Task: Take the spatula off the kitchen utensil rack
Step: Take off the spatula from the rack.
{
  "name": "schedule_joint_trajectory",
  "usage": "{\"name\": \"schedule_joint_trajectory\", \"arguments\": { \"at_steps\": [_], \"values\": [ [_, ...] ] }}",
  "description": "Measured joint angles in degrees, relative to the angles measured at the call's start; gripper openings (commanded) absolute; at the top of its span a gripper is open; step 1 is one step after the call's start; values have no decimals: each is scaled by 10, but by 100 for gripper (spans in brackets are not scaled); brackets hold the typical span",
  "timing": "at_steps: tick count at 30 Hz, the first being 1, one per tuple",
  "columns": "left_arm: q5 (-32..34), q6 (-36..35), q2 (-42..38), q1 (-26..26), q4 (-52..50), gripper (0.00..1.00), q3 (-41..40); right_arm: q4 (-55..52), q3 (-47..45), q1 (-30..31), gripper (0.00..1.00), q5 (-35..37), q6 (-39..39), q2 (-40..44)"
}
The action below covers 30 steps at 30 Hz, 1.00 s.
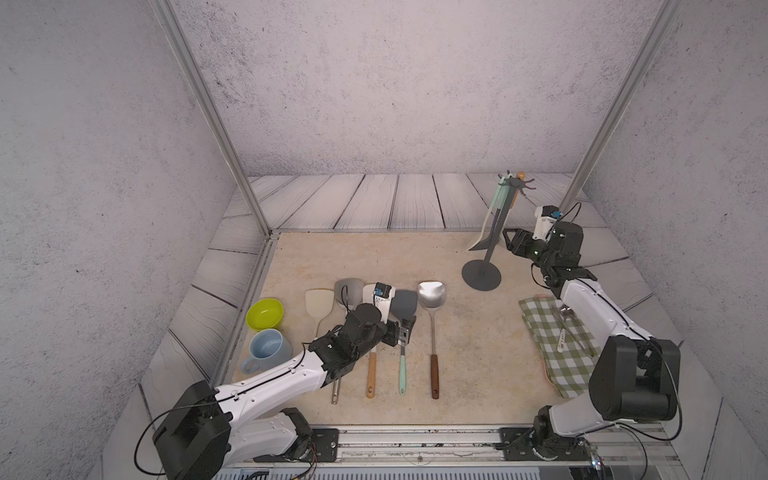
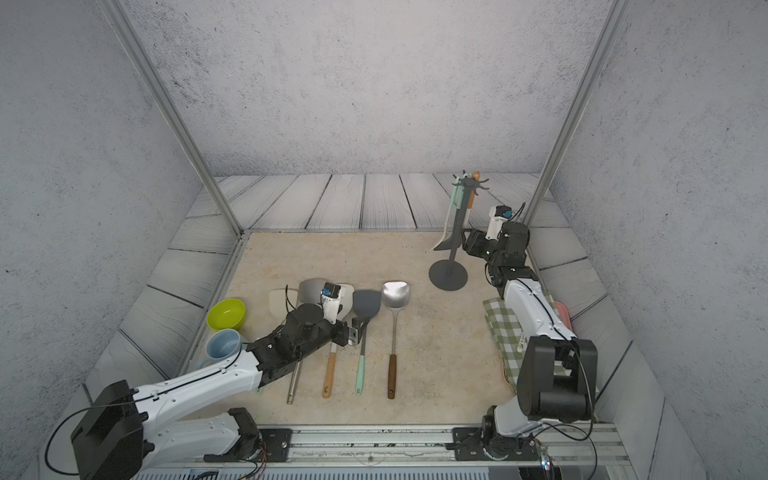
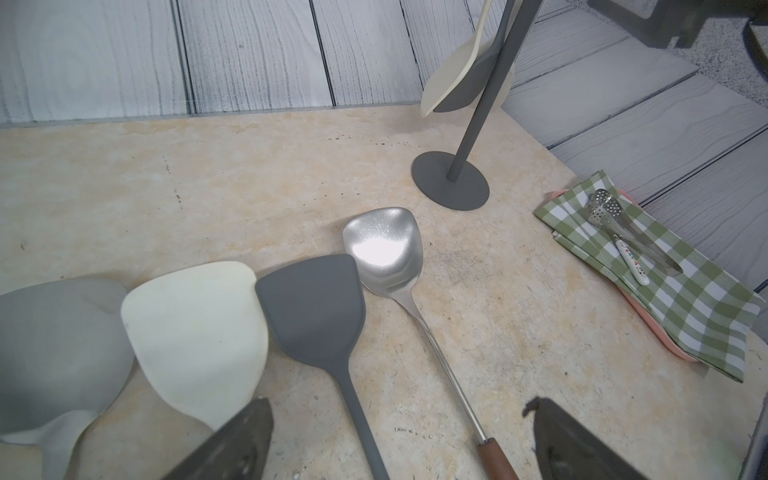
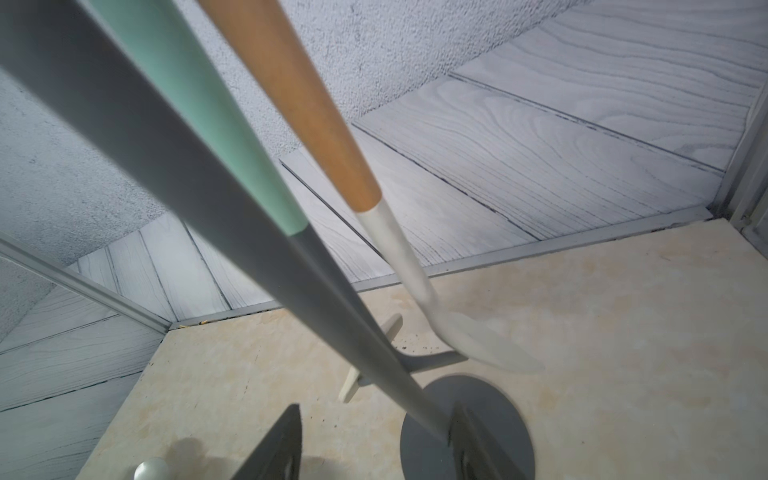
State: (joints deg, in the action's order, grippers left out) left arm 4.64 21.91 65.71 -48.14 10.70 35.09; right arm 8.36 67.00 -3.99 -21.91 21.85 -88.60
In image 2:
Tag pink plate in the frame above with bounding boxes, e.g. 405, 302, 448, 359
554, 301, 572, 330

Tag green checkered cloth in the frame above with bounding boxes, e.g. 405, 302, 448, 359
483, 290, 576, 395

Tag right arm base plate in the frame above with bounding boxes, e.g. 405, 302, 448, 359
446, 427, 540, 462

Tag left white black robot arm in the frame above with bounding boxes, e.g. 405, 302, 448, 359
70, 304, 359, 479

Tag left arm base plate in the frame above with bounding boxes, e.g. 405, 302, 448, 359
203, 428, 293, 463

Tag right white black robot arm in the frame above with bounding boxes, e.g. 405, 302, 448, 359
464, 214, 598, 438

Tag grey utensil rack stand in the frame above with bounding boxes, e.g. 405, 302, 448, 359
429, 173, 484, 291

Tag light blue mug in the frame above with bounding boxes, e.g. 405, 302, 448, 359
198, 329, 242, 369

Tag left aluminium frame post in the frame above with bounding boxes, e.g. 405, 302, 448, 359
98, 0, 244, 238

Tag cream spatula light wood handle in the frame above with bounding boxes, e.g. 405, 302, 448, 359
322, 284, 354, 398

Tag cream utensil mint handle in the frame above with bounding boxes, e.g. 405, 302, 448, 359
433, 172, 475, 251

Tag aluminium frame post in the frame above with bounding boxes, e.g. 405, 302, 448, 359
98, 0, 244, 238
523, 0, 631, 227

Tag aluminium mounting rail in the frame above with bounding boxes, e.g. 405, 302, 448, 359
135, 424, 637, 479

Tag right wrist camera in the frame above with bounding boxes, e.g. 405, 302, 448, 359
485, 205, 513, 240

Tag grey spatula mint handle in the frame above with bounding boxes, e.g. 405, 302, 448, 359
353, 290, 381, 396

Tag lime green bowl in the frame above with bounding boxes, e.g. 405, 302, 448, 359
206, 298, 246, 331

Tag utensil light wood handle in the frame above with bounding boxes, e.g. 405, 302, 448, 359
468, 171, 481, 210

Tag right aluminium frame post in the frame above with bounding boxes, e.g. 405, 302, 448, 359
523, 0, 631, 227

